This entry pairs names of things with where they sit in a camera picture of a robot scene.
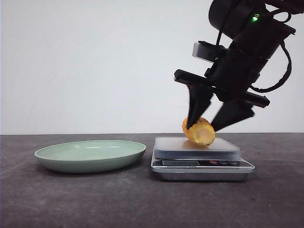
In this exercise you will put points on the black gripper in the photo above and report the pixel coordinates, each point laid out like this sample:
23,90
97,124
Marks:
229,79

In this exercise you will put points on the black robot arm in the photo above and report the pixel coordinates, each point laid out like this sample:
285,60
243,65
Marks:
255,35

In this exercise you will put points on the green shallow plate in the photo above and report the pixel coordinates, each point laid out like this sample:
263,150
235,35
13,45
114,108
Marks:
90,156

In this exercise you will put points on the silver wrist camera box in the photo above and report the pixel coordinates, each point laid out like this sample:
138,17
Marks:
207,51

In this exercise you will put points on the silver digital kitchen scale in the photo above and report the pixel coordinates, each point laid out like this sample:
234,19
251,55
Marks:
178,159

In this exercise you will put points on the yellow corn cob piece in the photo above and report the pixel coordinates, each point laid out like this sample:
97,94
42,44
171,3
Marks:
201,133

